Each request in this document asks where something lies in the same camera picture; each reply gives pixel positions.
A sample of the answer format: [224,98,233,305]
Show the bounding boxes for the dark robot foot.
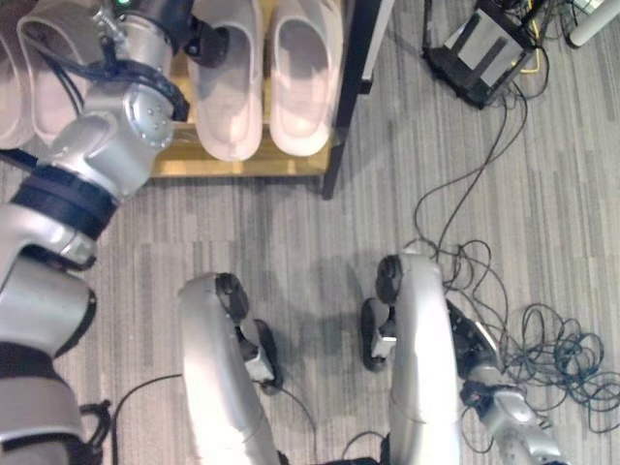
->
[359,296,399,373]
[236,318,285,396]

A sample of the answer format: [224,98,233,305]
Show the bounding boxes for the silver robot right leg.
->
[375,250,462,465]

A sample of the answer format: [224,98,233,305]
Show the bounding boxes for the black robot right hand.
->
[446,298,502,373]

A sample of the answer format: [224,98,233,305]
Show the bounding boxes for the dark robot left foot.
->
[236,318,285,396]

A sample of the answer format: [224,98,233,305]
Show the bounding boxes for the white round furniture leg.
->
[566,0,620,49]

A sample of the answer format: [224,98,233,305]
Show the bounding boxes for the silver robot leg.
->
[175,272,288,465]
[375,250,462,465]

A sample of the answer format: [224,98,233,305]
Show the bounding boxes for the silver robot left leg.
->
[175,272,288,465]

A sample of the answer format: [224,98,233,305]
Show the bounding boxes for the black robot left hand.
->
[184,15,232,70]

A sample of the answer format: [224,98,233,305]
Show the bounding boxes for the tangled dark cable bundle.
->
[404,238,620,454]

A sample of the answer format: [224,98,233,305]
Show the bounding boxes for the yellow cable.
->
[518,0,545,76]

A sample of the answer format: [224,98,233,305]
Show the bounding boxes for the pale pink slipper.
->
[15,0,101,148]
[0,29,31,149]
[186,0,266,164]
[267,0,341,158]

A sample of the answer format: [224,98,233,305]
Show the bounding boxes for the black metal frame box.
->
[421,7,538,110]

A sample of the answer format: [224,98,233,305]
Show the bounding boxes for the black shoe rack frame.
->
[321,0,396,202]

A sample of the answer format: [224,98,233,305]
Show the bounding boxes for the thin black curved cable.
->
[109,372,319,465]

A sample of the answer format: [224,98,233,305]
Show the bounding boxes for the dark robot right foot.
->
[359,296,399,373]

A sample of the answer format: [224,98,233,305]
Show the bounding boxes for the long black floor cable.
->
[413,79,530,258]

